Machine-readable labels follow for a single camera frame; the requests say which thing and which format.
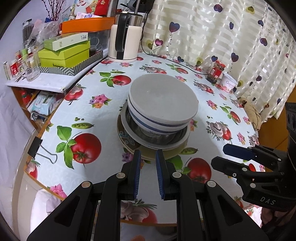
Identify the white plate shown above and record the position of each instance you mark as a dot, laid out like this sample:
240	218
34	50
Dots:
145	143

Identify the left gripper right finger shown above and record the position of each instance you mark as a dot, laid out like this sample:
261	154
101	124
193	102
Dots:
167	184

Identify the white blue striped bowl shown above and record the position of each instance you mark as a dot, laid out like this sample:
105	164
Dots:
161	104

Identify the steel bowl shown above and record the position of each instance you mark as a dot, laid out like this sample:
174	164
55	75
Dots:
151	137

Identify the floral tablecloth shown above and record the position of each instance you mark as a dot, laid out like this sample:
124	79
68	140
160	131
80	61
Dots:
92	134

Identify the beige plate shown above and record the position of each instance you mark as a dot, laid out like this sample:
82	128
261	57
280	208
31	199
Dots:
130	145

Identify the lime green box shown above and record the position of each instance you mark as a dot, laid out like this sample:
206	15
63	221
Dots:
67	57

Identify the red label jar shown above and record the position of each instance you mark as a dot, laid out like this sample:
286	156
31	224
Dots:
215	72

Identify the dried branches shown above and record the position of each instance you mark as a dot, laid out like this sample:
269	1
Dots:
53	8

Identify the orange box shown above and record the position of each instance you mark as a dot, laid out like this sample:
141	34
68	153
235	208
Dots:
87	25

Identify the white yogurt cup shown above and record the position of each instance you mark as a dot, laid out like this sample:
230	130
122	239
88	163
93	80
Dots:
228	82

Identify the black binder clip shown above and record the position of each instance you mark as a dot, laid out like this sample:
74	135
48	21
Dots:
37	149

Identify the tissue pack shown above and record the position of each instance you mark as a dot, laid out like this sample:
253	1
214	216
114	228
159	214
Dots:
44	102

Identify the white electric kettle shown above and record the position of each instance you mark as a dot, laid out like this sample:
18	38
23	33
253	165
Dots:
125	35

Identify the white green slim box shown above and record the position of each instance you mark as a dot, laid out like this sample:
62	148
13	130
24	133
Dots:
63	41

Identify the heart pattern curtain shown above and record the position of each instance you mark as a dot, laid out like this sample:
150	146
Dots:
249	37

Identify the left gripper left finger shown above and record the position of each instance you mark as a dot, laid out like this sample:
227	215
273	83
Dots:
130	183

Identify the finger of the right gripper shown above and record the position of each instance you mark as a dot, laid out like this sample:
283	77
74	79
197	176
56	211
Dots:
241	173
240	151

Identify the glass mug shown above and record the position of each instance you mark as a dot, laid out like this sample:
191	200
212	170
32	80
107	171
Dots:
29	67

